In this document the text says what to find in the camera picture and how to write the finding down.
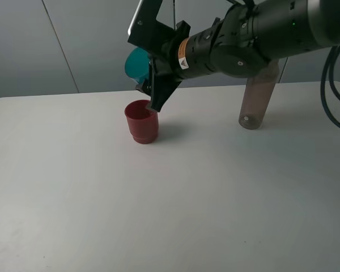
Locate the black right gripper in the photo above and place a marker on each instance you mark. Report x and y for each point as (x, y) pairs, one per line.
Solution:
(164, 70)

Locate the teal transparent cup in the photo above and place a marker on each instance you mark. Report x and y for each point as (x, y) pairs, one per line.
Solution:
(137, 65)

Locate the brown transparent bottle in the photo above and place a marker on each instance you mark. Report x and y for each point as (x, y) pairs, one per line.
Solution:
(257, 95)

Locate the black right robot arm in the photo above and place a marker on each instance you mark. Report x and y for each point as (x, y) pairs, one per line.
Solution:
(240, 45)

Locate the red plastic cup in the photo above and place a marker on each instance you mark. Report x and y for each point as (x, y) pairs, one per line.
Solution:
(143, 123)

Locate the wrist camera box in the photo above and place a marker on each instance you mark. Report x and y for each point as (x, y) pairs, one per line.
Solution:
(145, 30)

